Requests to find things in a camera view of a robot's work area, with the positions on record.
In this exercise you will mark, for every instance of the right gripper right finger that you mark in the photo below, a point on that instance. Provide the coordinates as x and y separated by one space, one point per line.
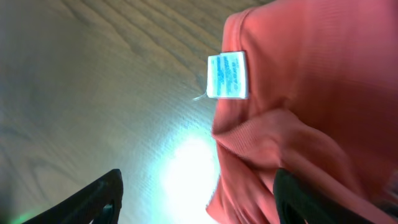
299 203

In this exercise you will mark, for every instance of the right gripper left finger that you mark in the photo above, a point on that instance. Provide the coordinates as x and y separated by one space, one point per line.
98 203

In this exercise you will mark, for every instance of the red t-shirt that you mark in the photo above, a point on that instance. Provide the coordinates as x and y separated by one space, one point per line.
322 79

